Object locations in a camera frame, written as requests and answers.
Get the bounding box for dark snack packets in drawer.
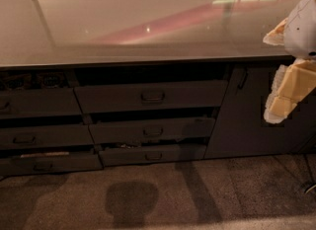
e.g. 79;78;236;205
0;72;67;91

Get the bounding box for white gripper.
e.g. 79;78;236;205
263;0;316;124

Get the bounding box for grey drawer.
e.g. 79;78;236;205
0;88;81;119
0;124;93;149
99;144;206;166
89;117;215;144
0;153;103;176
74;80;228;114

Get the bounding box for grey cabinet door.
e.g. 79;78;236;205
205;65;316;158

